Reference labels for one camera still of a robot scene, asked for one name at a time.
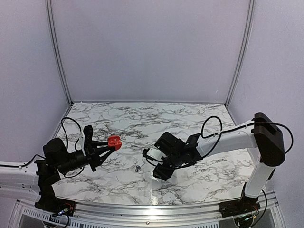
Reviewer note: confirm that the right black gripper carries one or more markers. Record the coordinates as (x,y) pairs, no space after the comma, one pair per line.
(164,175)

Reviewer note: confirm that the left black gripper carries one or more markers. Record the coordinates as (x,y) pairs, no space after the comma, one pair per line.
(94,157)

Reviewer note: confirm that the red earbud charging case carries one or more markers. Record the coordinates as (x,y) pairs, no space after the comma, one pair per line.
(114,142)

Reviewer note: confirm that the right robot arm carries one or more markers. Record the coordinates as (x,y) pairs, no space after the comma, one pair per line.
(172,153)

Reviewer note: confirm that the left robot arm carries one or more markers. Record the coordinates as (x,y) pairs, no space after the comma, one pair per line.
(33,181)

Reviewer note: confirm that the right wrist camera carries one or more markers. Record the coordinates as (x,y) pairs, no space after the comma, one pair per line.
(153,154)

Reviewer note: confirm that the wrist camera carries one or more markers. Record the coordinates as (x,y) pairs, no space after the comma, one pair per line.
(153,154)
(85,137)

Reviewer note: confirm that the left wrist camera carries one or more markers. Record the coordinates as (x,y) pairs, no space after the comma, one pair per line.
(85,137)

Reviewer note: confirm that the front aluminium rail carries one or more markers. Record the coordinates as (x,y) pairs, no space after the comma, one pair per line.
(98,215)

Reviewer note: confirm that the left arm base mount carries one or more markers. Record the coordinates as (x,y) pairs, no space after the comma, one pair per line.
(49,202)

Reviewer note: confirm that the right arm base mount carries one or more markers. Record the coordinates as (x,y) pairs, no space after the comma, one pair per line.
(239,206)

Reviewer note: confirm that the left aluminium frame post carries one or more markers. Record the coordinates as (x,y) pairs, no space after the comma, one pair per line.
(55,46)

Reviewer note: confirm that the aluminium frame post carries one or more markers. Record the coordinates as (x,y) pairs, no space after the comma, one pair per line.
(55,46)
(242,53)

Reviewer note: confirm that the right aluminium frame post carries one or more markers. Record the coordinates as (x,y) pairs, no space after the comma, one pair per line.
(242,53)

